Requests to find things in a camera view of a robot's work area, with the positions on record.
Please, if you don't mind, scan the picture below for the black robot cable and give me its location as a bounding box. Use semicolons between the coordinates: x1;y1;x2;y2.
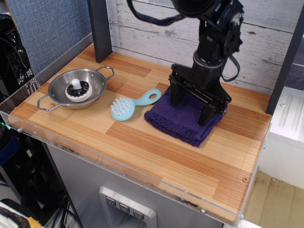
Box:
126;0;183;27

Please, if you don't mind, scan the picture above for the silver dispenser panel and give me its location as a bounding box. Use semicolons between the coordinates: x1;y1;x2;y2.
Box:
99;186;157;228

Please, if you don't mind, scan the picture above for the dark support post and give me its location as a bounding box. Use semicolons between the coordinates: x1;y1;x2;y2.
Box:
87;0;112;63
266;7;304;115

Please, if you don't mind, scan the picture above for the clear acrylic table guard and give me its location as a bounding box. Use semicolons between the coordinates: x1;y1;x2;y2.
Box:
0;45;271;228

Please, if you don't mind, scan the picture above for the white toy mushroom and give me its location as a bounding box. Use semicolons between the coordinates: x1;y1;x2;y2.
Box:
65;78;93;103

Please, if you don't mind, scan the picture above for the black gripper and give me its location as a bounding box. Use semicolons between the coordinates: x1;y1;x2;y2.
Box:
169;58;231;126

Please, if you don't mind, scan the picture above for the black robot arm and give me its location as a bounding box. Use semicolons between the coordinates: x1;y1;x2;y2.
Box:
170;0;244;126

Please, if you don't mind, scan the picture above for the black plastic crate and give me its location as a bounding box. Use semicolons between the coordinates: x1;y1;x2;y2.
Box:
0;28;34;93

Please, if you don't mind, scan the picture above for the dark left support post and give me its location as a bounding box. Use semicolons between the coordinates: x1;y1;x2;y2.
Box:
87;0;112;63

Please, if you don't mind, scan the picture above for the purple cloth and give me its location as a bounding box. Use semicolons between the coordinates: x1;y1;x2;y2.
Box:
144;88;223;147

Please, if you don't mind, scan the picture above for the steel two-handled bowl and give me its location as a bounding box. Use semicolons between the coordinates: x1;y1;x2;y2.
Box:
37;66;115;111

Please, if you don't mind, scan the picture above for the light blue scrub brush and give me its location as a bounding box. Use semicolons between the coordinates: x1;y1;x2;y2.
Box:
111;89;162;121

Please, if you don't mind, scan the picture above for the dark right support post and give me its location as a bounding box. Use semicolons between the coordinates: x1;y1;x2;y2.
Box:
266;7;304;115

